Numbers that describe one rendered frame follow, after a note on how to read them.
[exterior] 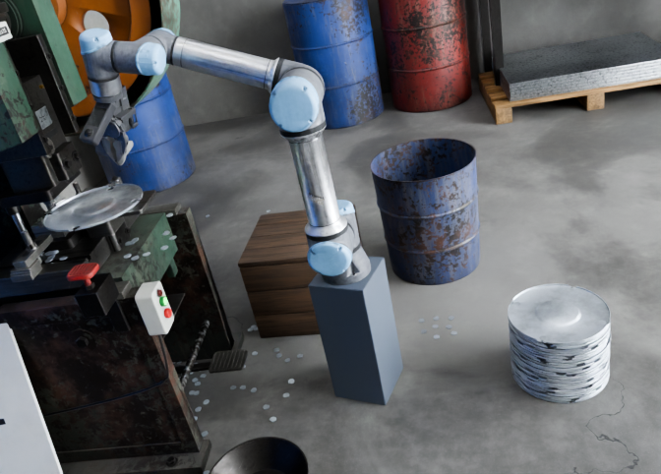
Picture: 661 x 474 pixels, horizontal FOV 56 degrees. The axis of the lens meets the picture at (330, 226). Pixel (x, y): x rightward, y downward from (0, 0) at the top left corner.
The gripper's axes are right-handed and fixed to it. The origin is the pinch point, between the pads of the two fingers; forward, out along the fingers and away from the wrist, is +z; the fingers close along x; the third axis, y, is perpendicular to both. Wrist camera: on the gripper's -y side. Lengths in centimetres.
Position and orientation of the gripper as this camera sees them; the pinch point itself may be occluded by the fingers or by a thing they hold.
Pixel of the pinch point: (117, 162)
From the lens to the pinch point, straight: 177.2
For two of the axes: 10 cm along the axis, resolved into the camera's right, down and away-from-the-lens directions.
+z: -0.2, 7.7, 6.4
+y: 3.6, -5.9, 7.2
